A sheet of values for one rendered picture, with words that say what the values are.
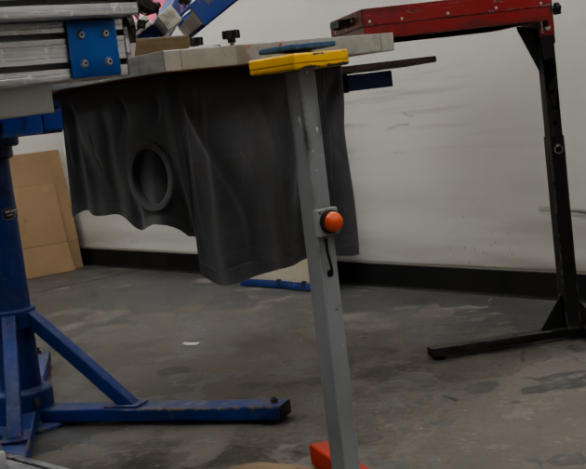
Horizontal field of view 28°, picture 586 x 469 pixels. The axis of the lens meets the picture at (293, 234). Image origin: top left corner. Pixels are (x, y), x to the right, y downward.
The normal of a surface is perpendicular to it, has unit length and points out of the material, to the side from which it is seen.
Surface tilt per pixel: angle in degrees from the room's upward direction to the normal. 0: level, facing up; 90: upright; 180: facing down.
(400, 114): 90
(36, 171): 82
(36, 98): 90
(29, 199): 78
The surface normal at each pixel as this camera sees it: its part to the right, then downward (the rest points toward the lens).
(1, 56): 0.70, 0.00
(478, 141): -0.77, 0.17
